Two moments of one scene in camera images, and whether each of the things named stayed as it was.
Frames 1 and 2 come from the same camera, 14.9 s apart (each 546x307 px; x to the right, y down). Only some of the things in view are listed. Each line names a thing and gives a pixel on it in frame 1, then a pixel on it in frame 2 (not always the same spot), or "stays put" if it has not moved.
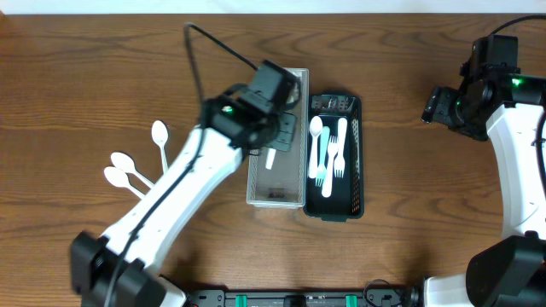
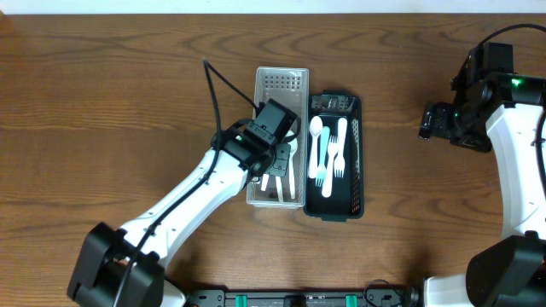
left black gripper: [282, 131] → [279, 162]
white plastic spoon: [316, 127] stays put
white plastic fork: [332, 151] stays put
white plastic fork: [339, 163] stays put
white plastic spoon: [270, 160] → [292, 146]
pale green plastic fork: [323, 154] stays put
